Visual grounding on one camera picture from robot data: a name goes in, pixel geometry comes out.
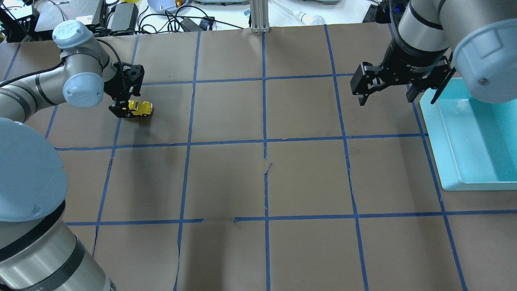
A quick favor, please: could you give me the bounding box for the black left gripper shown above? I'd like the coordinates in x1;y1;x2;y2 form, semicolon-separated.
105;62;145;118

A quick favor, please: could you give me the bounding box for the blue grey bowl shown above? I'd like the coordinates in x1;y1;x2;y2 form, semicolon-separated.
147;0;189;13

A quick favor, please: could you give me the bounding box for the brown paper table cover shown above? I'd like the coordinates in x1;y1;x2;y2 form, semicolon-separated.
27;23;516;291

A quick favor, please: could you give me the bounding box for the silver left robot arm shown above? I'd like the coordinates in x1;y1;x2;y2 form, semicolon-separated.
0;20;145;291

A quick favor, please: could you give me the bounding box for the aluminium extrusion post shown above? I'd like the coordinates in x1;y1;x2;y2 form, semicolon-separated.
249;0;270;33

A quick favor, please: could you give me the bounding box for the black power brick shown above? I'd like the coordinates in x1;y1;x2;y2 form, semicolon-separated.
107;2;138;31

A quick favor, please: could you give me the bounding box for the light blue plastic bin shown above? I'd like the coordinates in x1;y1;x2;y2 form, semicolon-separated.
419;78;517;191

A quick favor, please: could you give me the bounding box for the black power adapter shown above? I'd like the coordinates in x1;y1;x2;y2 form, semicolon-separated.
179;17;215;32

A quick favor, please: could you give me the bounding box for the grey electronics box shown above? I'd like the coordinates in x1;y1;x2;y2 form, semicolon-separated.
35;0;107;33

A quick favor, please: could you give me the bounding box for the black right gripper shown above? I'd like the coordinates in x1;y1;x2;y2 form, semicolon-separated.
350;38;456;106

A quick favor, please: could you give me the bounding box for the yellow toy beetle car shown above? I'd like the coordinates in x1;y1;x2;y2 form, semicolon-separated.
128;101;153;117

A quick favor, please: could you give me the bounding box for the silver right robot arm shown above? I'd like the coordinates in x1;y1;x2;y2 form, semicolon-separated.
350;0;517;105

